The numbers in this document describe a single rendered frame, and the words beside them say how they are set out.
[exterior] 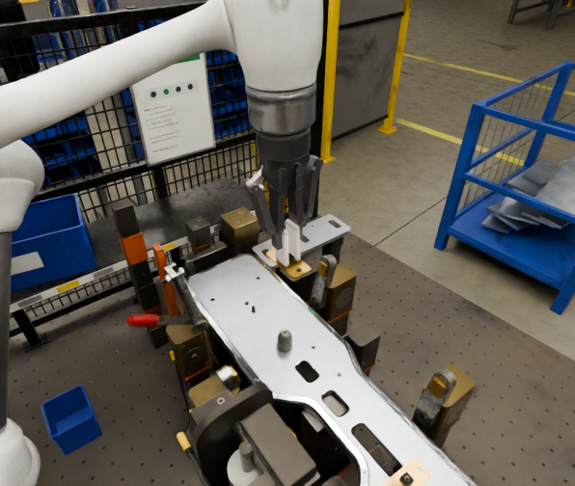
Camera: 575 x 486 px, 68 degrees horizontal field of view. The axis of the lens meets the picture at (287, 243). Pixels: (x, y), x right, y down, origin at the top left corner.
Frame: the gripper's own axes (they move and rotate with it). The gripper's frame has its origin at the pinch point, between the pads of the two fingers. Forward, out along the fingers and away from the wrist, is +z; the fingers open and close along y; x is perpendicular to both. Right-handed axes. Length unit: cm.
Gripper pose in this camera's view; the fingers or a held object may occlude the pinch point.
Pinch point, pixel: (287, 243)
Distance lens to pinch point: 69.8
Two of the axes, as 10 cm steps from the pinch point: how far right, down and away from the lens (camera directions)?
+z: 0.3, 7.9, 6.1
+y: -8.0, 3.8, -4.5
